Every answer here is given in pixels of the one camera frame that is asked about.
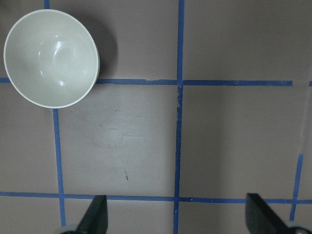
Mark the cream ceramic bowl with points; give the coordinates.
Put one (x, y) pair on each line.
(51, 59)

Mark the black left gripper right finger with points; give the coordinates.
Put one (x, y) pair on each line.
(261, 219)

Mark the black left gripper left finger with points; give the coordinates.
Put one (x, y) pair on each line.
(95, 220)

